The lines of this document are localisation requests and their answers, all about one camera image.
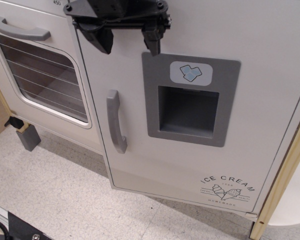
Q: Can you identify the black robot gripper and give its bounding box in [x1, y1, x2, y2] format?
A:
[63, 0, 171, 56]

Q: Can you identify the white toy fridge door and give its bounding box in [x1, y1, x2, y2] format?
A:
[70, 0, 300, 218]

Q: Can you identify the grey ice dispenser panel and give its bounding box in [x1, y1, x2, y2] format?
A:
[141, 52, 241, 148]

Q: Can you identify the white toy oven door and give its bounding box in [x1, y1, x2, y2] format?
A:
[0, 0, 102, 153]

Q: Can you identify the grey kitchen leg block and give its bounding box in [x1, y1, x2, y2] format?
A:
[16, 125, 41, 152]

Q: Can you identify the grey fridge door handle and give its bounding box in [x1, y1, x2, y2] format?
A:
[106, 89, 128, 154]

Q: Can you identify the grey oven door handle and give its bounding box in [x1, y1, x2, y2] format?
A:
[0, 16, 51, 41]

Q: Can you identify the black clamp bracket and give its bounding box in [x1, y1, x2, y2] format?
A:
[4, 116, 24, 130]

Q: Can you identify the light wooden side post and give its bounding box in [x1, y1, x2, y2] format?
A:
[249, 123, 300, 240]

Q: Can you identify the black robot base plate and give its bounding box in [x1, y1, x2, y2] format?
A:
[8, 212, 52, 240]

